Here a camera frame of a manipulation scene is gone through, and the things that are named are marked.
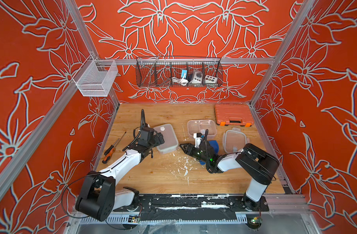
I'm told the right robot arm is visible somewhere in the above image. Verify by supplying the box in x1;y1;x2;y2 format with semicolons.
179;139;280;211

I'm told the blue small box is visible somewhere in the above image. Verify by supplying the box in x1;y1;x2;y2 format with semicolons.
181;69;187;79

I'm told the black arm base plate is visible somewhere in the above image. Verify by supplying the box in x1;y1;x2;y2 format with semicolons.
114;195;270;213

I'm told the clear acrylic wall bin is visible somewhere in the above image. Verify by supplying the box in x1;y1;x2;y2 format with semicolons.
73;60;119;97

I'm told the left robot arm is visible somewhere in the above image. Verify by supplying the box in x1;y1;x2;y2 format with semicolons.
75;127;165;221

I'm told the black wire wall basket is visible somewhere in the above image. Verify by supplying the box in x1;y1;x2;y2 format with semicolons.
136;55;223;88

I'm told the white button box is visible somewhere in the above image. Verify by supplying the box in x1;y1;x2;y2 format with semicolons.
204;75;218;86

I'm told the white round-dial device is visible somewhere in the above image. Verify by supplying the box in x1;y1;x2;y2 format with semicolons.
191;70;203;84

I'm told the orange plastic tool case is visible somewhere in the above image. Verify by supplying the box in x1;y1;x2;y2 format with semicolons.
214;104;254;127

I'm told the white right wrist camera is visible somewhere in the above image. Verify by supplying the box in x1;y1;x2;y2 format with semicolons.
193;133;203;148

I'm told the blue cleaning cloth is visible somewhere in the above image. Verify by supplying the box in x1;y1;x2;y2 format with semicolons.
200;140;219;165

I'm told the white charger with cable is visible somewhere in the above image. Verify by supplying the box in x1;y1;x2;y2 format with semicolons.
171;77;189;86

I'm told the orange handled screwdriver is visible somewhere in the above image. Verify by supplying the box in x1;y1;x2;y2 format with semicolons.
102;132;126;164

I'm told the clear lunch box with lid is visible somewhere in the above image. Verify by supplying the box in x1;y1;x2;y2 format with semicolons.
187;120;217;139

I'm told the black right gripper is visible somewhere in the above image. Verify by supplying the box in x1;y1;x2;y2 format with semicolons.
178;144;210;166

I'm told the clear lunch box lid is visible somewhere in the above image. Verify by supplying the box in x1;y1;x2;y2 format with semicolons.
222;128;250;154

